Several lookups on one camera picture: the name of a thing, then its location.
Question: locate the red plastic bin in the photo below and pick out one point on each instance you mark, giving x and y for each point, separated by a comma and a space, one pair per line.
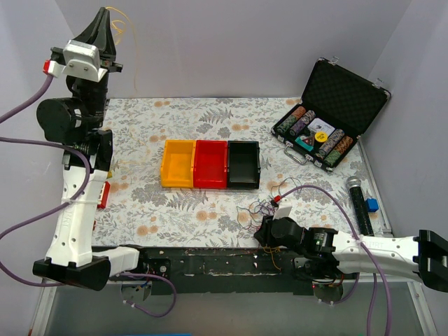
211, 164

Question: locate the yellow plastic bin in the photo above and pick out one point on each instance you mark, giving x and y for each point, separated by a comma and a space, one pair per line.
177, 166

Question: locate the floral table mat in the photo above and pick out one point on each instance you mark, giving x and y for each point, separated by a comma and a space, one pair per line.
140, 211

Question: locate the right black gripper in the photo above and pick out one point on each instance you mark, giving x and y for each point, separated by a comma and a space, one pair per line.
264, 233

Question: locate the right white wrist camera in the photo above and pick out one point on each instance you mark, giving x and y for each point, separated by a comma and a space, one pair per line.
282, 207

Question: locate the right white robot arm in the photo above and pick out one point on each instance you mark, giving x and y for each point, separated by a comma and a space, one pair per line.
421, 258

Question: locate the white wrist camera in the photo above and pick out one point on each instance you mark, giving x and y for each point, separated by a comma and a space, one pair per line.
75, 59
282, 207

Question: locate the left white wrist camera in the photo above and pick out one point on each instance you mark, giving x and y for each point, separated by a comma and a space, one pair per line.
75, 59

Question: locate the black microphone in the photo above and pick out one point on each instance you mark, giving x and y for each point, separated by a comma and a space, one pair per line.
353, 184

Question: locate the yellow dealer chip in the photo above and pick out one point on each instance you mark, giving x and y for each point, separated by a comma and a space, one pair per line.
321, 137

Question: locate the black poker chip case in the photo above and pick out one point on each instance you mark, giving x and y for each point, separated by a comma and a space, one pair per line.
335, 101

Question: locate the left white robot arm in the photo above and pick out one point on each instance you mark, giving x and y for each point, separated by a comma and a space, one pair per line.
70, 259

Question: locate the black plastic bin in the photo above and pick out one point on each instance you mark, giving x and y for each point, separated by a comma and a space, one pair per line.
243, 165

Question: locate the blue toy block right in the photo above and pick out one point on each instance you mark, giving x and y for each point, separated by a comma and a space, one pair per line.
371, 205

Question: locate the red white toy block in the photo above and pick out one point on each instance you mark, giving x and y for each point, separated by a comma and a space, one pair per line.
104, 195

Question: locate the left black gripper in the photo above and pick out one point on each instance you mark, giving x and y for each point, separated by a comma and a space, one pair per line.
110, 65

